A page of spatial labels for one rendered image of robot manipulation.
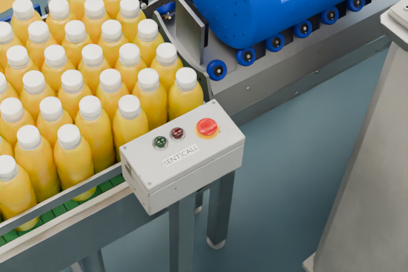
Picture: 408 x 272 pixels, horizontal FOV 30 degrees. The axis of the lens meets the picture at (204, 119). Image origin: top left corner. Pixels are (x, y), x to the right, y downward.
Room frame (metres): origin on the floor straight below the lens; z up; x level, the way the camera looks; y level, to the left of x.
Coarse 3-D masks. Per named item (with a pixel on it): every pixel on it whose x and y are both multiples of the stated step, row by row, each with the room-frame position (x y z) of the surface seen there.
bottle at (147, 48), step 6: (138, 36) 0.98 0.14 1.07; (156, 36) 0.98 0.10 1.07; (132, 42) 0.98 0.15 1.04; (138, 42) 0.97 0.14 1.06; (144, 42) 0.97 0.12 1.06; (150, 42) 0.97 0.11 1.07; (156, 42) 0.97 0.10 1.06; (162, 42) 0.98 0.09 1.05; (144, 48) 0.96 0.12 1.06; (150, 48) 0.96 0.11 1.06; (156, 48) 0.96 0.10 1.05; (144, 54) 0.95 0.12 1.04; (150, 54) 0.95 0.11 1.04; (156, 54) 0.96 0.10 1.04; (144, 60) 0.95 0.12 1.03; (150, 60) 0.95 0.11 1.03
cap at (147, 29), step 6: (138, 24) 0.99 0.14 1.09; (144, 24) 0.99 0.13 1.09; (150, 24) 0.99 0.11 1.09; (156, 24) 0.99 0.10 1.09; (138, 30) 0.98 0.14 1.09; (144, 30) 0.97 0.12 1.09; (150, 30) 0.97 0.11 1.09; (156, 30) 0.98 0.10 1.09; (144, 36) 0.97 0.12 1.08; (150, 36) 0.97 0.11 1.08
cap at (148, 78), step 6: (144, 72) 0.87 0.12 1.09; (150, 72) 0.87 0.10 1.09; (156, 72) 0.87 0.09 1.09; (138, 78) 0.86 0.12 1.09; (144, 78) 0.86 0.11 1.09; (150, 78) 0.86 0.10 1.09; (156, 78) 0.86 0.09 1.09; (144, 84) 0.85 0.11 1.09; (150, 84) 0.85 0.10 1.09; (156, 84) 0.85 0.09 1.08
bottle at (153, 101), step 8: (136, 88) 0.86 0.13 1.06; (160, 88) 0.86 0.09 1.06; (136, 96) 0.85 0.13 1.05; (144, 96) 0.84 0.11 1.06; (152, 96) 0.84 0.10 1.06; (160, 96) 0.85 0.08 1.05; (144, 104) 0.83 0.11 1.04; (152, 104) 0.83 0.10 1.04; (160, 104) 0.84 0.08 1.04; (152, 112) 0.83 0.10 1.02; (160, 112) 0.84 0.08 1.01; (152, 120) 0.83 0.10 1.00; (160, 120) 0.84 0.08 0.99; (152, 128) 0.83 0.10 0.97
